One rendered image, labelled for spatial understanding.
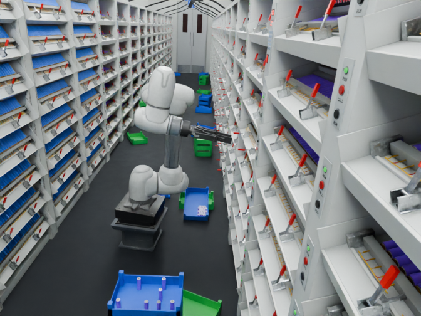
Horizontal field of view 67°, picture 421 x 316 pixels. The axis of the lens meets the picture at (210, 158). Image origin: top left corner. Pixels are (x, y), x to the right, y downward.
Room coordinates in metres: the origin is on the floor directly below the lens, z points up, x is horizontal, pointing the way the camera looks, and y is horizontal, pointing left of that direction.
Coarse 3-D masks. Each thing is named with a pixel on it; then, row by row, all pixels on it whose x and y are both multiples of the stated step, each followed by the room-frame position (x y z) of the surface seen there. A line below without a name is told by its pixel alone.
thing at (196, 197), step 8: (192, 192) 2.48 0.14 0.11; (200, 192) 2.49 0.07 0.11; (208, 192) 2.43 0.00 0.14; (184, 200) 2.34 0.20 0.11; (192, 200) 2.40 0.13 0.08; (200, 200) 2.41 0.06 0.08; (208, 200) 2.36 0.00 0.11; (184, 208) 2.26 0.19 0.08; (192, 208) 2.32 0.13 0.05; (208, 208) 2.28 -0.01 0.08; (184, 216) 2.20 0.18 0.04; (192, 216) 2.20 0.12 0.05; (200, 216) 2.20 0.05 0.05
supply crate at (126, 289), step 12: (120, 276) 1.15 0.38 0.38; (132, 276) 1.16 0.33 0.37; (144, 276) 1.17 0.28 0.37; (156, 276) 1.17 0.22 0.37; (168, 276) 1.17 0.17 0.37; (180, 276) 1.16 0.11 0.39; (120, 288) 1.13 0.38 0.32; (132, 288) 1.13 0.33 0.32; (144, 288) 1.14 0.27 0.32; (156, 288) 1.14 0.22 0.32; (168, 288) 1.15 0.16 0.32; (180, 288) 1.15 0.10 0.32; (120, 300) 1.06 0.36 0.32; (132, 300) 1.06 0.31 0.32; (144, 300) 1.07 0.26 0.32; (156, 300) 1.07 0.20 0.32; (168, 300) 1.08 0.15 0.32; (180, 300) 1.03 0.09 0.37; (108, 312) 0.97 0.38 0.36; (120, 312) 0.97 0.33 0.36; (132, 312) 0.97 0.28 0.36; (144, 312) 0.97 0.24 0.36; (156, 312) 0.97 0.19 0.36; (168, 312) 0.98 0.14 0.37; (180, 312) 1.00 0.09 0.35
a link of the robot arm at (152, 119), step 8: (136, 112) 1.36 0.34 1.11; (144, 112) 1.35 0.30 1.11; (152, 112) 1.34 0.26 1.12; (160, 112) 1.34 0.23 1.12; (168, 112) 1.37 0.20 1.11; (136, 120) 1.34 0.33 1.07; (144, 120) 1.33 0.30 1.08; (152, 120) 1.33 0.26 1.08; (160, 120) 1.34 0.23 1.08; (168, 120) 1.35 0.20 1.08; (144, 128) 1.34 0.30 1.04; (152, 128) 1.33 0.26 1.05; (160, 128) 1.34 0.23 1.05
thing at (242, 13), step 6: (240, 6) 2.62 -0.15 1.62; (246, 6) 2.62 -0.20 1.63; (240, 12) 2.62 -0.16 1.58; (246, 12) 2.62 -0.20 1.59; (240, 18) 2.62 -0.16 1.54; (246, 18) 2.62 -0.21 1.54; (240, 42) 2.62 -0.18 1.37; (240, 48) 2.62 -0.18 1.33; (234, 60) 2.62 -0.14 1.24; (234, 66) 2.62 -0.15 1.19; (234, 72) 2.62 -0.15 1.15; (234, 90) 2.62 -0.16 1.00; (234, 96) 2.62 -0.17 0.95; (228, 150) 2.62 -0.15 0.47; (228, 156) 2.62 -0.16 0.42
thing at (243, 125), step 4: (244, 120) 1.92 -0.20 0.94; (248, 120) 1.92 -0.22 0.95; (240, 124) 1.92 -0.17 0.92; (244, 124) 1.92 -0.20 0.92; (248, 124) 1.90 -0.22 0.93; (252, 124) 1.90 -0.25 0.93; (240, 128) 1.92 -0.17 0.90; (244, 128) 1.92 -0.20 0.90; (244, 132) 1.84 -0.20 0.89; (244, 140) 1.70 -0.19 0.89; (248, 140) 1.69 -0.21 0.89; (252, 140) 1.67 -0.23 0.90; (244, 144) 1.69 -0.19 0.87; (248, 144) 1.63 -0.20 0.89; (248, 148) 1.58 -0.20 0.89; (248, 152) 1.52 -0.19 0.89; (248, 156) 1.57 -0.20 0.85; (252, 156) 1.46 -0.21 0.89; (252, 160) 1.32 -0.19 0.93; (252, 164) 1.32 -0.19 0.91; (252, 168) 1.37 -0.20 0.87
